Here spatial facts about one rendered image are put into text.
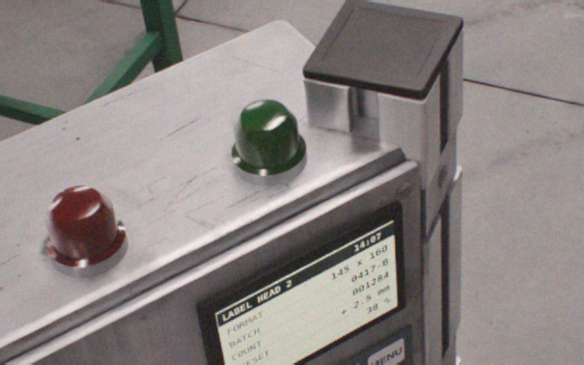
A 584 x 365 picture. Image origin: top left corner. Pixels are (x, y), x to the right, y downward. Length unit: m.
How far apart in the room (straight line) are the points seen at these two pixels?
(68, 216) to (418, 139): 0.12
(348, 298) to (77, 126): 0.12
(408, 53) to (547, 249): 2.01
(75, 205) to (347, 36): 0.12
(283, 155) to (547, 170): 2.19
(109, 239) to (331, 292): 0.09
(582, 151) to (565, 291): 0.39
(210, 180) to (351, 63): 0.06
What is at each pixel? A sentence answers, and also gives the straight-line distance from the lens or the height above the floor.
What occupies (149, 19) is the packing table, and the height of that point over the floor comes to 0.23.
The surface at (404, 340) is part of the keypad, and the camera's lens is 0.50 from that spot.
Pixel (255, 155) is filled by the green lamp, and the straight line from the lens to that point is 0.42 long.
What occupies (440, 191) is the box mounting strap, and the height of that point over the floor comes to 1.44.
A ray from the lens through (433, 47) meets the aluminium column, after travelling 0.44.
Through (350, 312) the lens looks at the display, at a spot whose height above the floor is 1.42.
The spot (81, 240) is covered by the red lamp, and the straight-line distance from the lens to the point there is 0.40.
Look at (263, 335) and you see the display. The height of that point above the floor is 1.43.
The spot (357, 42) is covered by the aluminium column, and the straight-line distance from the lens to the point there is 0.44.
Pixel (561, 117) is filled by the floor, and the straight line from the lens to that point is 2.72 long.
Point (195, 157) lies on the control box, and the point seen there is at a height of 1.48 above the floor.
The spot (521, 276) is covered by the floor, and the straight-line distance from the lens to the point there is 2.39.
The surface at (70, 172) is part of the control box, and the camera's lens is 0.45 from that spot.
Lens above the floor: 1.77
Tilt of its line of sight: 43 degrees down
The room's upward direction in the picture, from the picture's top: 7 degrees counter-clockwise
